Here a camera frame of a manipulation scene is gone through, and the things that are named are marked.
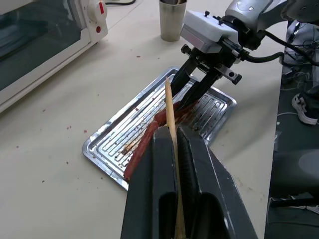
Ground black oven power cable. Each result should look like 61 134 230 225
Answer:
105 0 137 6

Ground silver metal baking tray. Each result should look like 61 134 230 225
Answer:
82 66 237 191

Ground white and black sneaker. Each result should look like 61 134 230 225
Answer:
291 93 319 125

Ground stainless steel cup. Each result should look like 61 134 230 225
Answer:
159 0 187 42

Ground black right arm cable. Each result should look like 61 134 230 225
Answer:
239 29 290 63

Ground short red sausage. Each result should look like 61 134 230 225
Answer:
154 101 197 126

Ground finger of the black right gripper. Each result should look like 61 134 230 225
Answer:
177 69 224 112
170 57 200 97

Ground long red sausage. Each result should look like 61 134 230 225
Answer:
124 121 159 182

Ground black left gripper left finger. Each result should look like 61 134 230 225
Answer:
121 126 179 239

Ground white toaster oven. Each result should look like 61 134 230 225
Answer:
0 0 109 113

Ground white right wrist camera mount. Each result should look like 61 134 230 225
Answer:
179 10 239 54

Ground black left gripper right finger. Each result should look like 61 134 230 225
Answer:
175 126 259 239

